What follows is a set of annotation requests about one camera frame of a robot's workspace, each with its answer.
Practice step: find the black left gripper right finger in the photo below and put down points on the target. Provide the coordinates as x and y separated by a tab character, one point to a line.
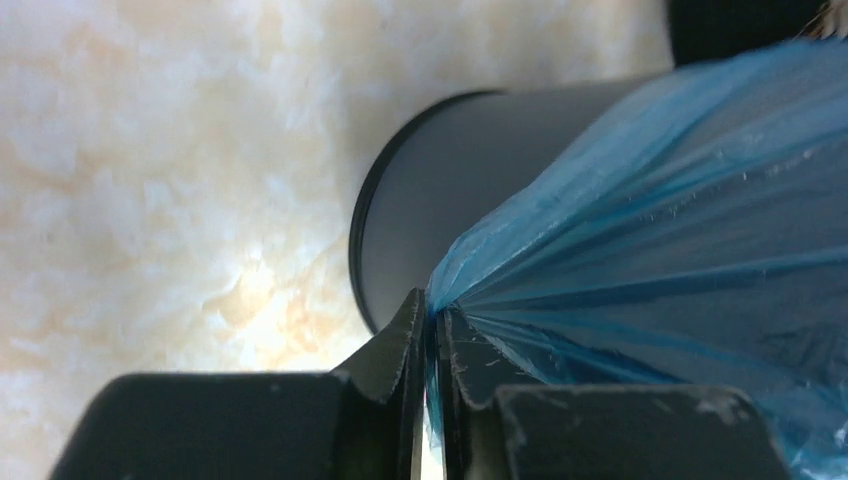
501	423

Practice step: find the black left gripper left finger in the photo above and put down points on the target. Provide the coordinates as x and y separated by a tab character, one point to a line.
359	420

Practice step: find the black trash bin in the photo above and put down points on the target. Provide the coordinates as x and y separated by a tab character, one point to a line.
447	168

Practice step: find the blue plastic trash bag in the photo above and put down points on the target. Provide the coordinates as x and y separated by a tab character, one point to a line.
696	232

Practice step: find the black cloth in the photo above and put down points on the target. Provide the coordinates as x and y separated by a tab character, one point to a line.
701	30

